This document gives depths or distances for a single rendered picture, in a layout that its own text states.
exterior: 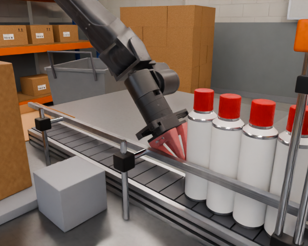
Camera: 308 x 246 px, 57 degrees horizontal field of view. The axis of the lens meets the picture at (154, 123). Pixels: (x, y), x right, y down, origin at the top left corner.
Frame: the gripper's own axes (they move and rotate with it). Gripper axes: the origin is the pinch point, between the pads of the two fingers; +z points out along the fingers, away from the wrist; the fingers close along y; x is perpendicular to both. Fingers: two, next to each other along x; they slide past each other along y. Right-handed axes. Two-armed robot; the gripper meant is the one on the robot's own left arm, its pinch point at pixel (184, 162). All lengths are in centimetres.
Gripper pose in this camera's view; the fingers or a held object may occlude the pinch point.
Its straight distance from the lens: 55.7
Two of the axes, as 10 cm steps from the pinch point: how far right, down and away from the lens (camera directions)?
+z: 4.8, 8.7, -1.4
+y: 6.7, -2.6, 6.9
